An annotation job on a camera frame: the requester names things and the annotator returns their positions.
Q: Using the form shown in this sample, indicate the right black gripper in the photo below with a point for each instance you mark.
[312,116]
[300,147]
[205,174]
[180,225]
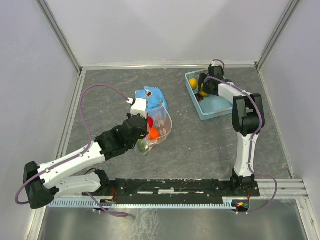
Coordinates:
[201,76]

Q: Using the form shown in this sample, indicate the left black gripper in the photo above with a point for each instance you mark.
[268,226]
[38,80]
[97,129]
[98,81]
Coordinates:
[145,131]

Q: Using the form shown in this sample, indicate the small yellow lemon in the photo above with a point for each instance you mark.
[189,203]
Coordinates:
[193,83]

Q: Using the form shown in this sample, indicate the small dark plum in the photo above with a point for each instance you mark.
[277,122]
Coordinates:
[199,97]

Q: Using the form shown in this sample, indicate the green orange mango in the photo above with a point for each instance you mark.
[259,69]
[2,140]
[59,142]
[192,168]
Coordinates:
[142,145]

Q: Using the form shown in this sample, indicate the bright red apple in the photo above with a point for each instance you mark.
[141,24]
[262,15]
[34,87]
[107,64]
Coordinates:
[150,122]

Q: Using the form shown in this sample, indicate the orange tangerine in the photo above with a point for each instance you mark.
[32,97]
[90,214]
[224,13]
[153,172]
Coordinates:
[153,134]

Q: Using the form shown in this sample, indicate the clear dotted zip bag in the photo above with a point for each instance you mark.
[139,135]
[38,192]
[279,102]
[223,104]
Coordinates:
[163,123]

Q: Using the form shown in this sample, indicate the yellow round fruit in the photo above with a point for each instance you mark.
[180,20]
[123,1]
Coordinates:
[202,93]

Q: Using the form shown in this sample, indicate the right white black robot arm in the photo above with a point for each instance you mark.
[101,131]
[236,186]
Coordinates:
[247,121]

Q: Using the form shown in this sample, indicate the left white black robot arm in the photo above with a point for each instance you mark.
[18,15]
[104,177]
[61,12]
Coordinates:
[47,181]

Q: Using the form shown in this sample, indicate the light blue plastic basket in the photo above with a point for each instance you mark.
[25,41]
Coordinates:
[211,106]

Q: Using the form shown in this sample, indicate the blue patterned cloth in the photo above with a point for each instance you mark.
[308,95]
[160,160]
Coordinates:
[154,97]

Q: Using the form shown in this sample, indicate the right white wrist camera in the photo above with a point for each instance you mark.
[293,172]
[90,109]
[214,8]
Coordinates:
[216,67]

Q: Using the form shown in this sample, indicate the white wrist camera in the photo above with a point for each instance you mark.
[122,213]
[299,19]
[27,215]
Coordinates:
[216,67]
[138,107]

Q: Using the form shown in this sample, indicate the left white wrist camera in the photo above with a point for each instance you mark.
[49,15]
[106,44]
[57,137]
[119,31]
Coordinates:
[138,107]

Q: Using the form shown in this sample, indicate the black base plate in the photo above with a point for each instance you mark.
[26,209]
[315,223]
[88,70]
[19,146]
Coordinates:
[172,191]

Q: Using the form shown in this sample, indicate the light blue cable duct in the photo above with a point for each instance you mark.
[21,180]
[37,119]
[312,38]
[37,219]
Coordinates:
[65,202]

